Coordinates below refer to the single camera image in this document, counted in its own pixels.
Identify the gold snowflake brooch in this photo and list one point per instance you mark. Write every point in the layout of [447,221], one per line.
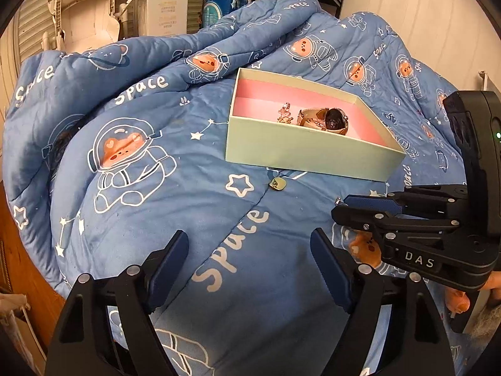
[285,116]

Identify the mint box pink lining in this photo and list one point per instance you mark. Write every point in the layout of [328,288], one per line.
[255,137]

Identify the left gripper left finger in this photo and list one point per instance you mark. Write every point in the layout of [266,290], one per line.
[104,327]

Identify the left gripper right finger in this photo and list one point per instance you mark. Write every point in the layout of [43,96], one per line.
[393,326]

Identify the blue tissue pack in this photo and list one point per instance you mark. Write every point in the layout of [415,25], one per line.
[214,10]

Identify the gold leaf earring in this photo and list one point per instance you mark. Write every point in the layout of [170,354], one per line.
[278,184]

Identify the beige strap wrist watch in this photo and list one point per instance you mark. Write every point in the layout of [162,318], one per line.
[330,120]

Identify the tall white cardboard box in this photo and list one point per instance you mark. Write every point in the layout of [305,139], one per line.
[166,18]

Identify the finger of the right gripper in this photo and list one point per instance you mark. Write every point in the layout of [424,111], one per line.
[421,224]
[446,200]

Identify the white baby high chair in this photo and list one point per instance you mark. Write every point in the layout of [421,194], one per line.
[82,25]

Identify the louvered wardrobe doors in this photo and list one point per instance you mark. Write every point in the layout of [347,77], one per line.
[33,19]

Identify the blue space print quilt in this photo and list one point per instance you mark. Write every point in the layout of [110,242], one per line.
[107,153]

